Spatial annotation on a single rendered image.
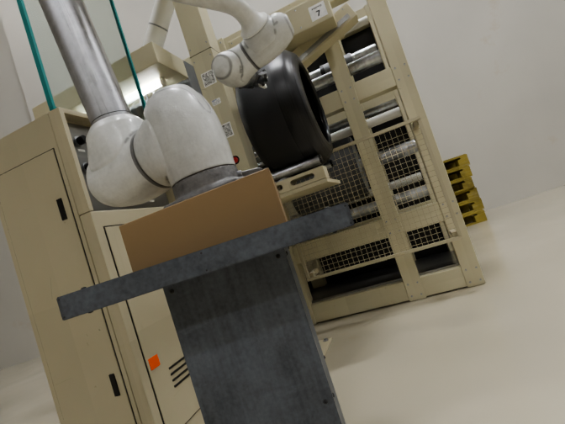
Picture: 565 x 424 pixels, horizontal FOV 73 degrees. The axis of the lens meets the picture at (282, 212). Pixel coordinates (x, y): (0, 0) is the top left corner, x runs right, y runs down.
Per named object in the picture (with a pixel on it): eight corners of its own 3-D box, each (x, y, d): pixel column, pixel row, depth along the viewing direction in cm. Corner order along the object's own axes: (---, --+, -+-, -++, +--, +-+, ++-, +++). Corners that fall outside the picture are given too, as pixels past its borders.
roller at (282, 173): (255, 188, 185) (252, 179, 185) (258, 188, 189) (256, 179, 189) (322, 162, 174) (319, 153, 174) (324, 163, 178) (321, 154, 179)
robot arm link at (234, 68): (236, 95, 135) (265, 72, 131) (218, 90, 120) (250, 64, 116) (219, 70, 134) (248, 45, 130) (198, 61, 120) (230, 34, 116)
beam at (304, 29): (234, 65, 220) (226, 41, 221) (251, 77, 245) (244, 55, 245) (334, 15, 202) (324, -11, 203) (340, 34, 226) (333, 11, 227)
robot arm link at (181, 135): (208, 164, 77) (171, 64, 78) (148, 197, 85) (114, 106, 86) (250, 162, 91) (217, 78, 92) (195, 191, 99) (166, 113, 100)
